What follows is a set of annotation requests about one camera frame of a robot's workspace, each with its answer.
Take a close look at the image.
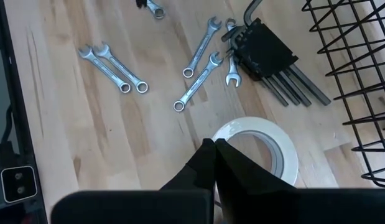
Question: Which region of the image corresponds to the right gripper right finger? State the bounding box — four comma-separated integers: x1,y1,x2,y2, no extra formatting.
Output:
215,138,385,224

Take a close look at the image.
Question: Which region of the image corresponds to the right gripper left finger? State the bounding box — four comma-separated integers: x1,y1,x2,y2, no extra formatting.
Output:
50,138,216,224

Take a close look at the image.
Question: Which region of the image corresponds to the black hex key set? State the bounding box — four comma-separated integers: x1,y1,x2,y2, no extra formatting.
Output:
221,0,333,108

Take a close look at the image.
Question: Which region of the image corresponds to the white tape roll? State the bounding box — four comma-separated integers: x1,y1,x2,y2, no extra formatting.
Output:
211,116,300,188

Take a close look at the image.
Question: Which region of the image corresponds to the black wire basket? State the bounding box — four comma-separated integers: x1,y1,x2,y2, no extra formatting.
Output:
300,0,385,189

